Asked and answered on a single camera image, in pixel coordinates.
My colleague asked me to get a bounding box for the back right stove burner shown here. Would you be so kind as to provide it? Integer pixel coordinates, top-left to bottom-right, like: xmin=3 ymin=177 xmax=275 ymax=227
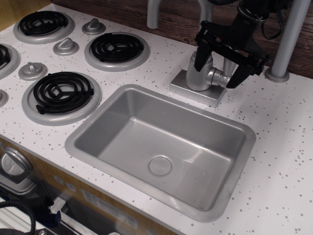
xmin=84 ymin=32 xmax=150 ymax=72

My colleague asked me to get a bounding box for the silver toy faucet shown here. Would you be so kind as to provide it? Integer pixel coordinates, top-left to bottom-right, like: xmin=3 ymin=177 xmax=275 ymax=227
xmin=147 ymin=0 xmax=230 ymax=108

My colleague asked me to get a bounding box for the grey support pole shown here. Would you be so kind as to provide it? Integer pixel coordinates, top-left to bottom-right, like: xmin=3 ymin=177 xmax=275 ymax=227
xmin=265 ymin=0 xmax=311 ymax=83

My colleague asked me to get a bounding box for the far left stove burner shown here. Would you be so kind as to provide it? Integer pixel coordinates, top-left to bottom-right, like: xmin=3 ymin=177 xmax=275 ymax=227
xmin=0 ymin=44 xmax=20 ymax=79

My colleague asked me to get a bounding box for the silver faucet lever handle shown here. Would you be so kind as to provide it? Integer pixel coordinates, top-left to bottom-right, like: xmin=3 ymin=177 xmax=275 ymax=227
xmin=222 ymin=58 xmax=237 ymax=87

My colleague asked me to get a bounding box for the silver stove knob back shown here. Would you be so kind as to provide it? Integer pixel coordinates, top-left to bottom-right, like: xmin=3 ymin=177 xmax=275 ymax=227
xmin=82 ymin=18 xmax=106 ymax=35

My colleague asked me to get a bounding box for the black corrugated hose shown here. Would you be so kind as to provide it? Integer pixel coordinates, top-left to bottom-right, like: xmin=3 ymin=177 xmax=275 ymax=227
xmin=0 ymin=199 xmax=37 ymax=233

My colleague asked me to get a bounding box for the silver stove knob middle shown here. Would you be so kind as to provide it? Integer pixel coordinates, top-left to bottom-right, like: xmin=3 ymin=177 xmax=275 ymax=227
xmin=53 ymin=38 xmax=79 ymax=56

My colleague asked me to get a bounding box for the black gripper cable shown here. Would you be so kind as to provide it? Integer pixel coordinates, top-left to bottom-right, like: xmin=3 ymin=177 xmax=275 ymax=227
xmin=260 ymin=4 xmax=291 ymax=40

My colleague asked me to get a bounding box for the grey toy sink basin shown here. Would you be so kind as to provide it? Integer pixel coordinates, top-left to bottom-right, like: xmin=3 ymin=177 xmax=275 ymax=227
xmin=65 ymin=85 xmax=256 ymax=222

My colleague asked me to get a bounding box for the silver oven dial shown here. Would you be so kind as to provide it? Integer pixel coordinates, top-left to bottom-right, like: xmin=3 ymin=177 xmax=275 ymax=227
xmin=0 ymin=147 xmax=32 ymax=183

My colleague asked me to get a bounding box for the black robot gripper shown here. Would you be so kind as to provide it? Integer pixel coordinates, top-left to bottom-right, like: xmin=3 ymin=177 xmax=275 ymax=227
xmin=194 ymin=9 xmax=270 ymax=89

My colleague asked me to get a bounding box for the front right stove burner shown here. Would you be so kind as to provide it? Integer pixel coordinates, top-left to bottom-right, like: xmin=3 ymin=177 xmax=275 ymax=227
xmin=22 ymin=71 xmax=102 ymax=126

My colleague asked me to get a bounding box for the stove burner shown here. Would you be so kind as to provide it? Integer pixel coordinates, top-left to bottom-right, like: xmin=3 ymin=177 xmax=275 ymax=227
xmin=22 ymin=71 xmax=102 ymax=126
xmin=84 ymin=32 xmax=150 ymax=72
xmin=0 ymin=44 xmax=20 ymax=79
xmin=13 ymin=11 xmax=75 ymax=45

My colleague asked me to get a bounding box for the silver stove knob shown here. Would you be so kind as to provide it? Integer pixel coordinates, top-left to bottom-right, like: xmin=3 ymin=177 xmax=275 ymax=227
xmin=53 ymin=38 xmax=79 ymax=56
xmin=18 ymin=62 xmax=47 ymax=81
xmin=82 ymin=18 xmax=106 ymax=35

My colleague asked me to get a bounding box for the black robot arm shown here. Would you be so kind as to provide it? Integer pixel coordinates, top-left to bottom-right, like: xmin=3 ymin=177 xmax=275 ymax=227
xmin=194 ymin=0 xmax=289 ymax=89

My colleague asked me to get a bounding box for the back left stove burner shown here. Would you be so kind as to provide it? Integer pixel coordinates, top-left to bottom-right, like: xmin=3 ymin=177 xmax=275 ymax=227
xmin=13 ymin=11 xmax=75 ymax=45

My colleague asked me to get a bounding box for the silver stove knob front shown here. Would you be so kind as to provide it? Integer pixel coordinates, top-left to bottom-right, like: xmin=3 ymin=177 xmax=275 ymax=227
xmin=18 ymin=62 xmax=47 ymax=81

